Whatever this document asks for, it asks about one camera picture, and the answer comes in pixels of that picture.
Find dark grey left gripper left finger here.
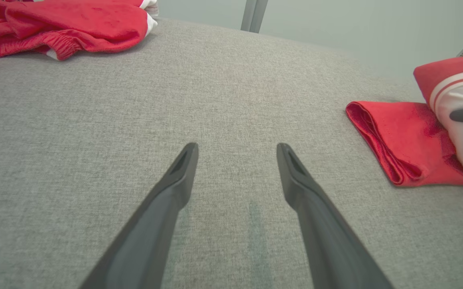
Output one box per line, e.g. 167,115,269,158
78,142,199,289

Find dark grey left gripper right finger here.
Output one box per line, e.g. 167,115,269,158
276,142,394,289

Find red shorts with white lettering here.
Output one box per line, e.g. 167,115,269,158
0,0,160,62

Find grey metal partition post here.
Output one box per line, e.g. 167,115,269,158
241,0,257,32
250,0,269,34

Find red shorts with white panels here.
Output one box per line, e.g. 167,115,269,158
345,52,463,190

